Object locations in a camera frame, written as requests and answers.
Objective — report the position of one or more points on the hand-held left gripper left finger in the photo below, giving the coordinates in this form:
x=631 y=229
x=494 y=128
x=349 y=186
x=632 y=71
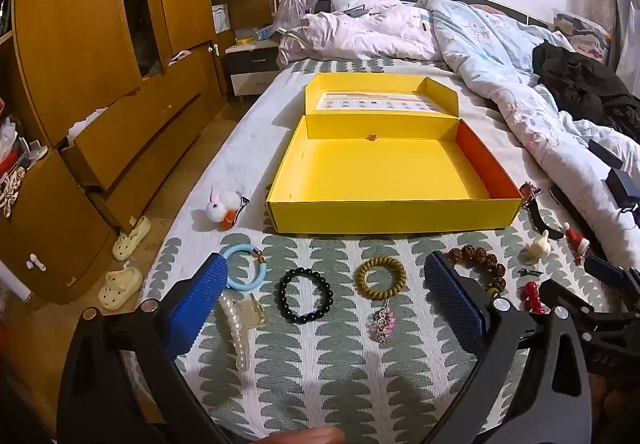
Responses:
x=200 y=304

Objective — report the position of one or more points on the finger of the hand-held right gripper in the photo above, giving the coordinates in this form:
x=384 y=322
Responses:
x=595 y=305
x=602 y=270

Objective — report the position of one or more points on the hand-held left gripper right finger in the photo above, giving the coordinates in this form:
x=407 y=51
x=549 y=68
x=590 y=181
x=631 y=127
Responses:
x=452 y=304

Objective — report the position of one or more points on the red white santa hair clip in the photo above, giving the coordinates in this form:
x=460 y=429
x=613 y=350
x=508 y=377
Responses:
x=575 y=236

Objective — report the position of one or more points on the pearl hair claw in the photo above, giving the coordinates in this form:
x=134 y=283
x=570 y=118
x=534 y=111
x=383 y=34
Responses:
x=240 y=334

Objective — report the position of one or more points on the small red hair clip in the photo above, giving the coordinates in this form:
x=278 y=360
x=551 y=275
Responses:
x=530 y=294

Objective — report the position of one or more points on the cream duck hair clip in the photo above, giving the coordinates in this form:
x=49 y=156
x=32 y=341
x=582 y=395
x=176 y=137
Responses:
x=537 y=246

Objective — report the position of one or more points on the white duck plush hair clip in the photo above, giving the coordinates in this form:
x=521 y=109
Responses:
x=220 y=209

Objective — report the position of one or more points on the yellow cardboard box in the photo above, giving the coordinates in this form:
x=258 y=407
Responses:
x=380 y=174

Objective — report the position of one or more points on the person's left hand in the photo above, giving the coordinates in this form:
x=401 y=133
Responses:
x=310 y=436

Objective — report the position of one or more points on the small dark green hairpin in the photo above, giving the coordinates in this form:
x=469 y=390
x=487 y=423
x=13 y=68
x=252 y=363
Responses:
x=529 y=271

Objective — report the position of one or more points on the cream foam slipper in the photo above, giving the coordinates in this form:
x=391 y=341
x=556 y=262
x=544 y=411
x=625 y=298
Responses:
x=131 y=238
x=120 y=289

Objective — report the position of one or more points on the dark blue small box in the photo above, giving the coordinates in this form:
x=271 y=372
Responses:
x=620 y=186

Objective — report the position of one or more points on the black flat case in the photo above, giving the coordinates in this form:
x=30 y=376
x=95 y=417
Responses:
x=605 y=154

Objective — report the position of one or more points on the black clothing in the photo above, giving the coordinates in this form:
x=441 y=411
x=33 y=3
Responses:
x=580 y=79

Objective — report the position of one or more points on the pile of small shelf items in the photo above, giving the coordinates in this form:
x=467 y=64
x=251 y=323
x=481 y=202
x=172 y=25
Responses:
x=12 y=164

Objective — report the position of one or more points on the light blue printed duvet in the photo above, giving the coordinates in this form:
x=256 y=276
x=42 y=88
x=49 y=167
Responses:
x=500 y=59

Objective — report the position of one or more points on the printed cushion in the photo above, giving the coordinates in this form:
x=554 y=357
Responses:
x=585 y=34

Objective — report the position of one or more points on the bedside nightstand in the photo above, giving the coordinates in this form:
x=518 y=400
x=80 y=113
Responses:
x=250 y=64

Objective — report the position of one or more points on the wooden wardrobe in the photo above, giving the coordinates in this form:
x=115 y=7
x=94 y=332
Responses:
x=75 y=49

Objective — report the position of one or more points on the white pink duvet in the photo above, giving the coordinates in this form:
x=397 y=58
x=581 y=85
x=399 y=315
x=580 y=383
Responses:
x=360 y=34

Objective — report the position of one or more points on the clear plastic bag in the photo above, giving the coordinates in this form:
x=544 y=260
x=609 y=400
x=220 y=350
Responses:
x=292 y=7

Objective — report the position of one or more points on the white pillow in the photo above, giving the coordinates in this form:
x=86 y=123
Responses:
x=360 y=0

